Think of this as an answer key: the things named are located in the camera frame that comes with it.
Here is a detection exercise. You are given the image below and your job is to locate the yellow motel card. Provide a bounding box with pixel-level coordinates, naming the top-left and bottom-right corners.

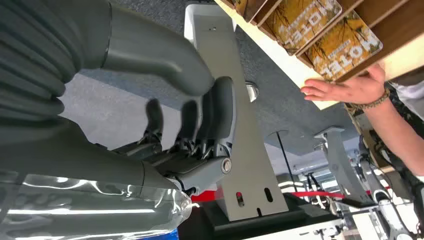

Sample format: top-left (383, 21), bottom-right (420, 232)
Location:
top-left (263, 0), bottom-right (343, 57)
top-left (305, 10), bottom-right (384, 83)

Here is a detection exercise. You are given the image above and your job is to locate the person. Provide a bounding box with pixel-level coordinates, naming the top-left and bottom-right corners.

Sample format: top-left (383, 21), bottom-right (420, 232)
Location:
top-left (344, 66), bottom-right (424, 239)

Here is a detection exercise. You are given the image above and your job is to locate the wooden card holder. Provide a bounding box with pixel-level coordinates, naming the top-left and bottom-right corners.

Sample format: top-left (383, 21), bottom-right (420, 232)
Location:
top-left (216, 0), bottom-right (424, 84)

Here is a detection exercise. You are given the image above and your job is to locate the grey metal desk leg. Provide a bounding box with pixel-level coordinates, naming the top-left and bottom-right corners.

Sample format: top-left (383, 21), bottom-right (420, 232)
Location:
top-left (313, 126), bottom-right (377, 204)
top-left (183, 2), bottom-right (290, 222)

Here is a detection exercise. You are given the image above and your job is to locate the thin black pole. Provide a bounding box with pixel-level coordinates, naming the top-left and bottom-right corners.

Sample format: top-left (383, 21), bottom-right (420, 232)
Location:
top-left (275, 130), bottom-right (298, 194)

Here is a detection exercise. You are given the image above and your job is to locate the round silver desk knob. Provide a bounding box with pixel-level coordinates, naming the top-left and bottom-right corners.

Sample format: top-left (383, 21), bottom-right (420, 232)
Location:
top-left (245, 81), bottom-right (260, 104)

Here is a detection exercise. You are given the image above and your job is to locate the red barrier tape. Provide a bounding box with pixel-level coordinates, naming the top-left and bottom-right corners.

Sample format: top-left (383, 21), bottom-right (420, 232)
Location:
top-left (191, 189), bottom-right (392, 203)

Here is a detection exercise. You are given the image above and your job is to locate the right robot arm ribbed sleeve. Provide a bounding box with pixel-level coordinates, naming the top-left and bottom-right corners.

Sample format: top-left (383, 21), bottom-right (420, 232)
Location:
top-left (0, 0), bottom-right (84, 124)

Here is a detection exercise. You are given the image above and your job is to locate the black base platform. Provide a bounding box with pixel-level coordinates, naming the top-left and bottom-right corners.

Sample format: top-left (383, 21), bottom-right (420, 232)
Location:
top-left (178, 193), bottom-right (337, 240)

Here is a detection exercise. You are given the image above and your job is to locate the beaded bracelet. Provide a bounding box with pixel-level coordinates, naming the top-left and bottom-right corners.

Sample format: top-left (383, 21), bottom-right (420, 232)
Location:
top-left (350, 88), bottom-right (392, 112)

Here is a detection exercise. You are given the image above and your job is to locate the silver machine frame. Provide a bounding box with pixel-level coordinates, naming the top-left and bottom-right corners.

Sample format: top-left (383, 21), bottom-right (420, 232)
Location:
top-left (356, 149), bottom-right (419, 240)

